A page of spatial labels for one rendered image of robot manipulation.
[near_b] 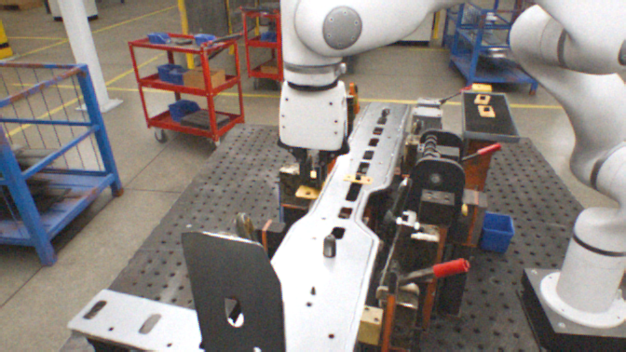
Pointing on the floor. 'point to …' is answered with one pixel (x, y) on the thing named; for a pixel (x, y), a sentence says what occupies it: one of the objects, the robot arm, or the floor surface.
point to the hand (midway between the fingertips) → (313, 171)
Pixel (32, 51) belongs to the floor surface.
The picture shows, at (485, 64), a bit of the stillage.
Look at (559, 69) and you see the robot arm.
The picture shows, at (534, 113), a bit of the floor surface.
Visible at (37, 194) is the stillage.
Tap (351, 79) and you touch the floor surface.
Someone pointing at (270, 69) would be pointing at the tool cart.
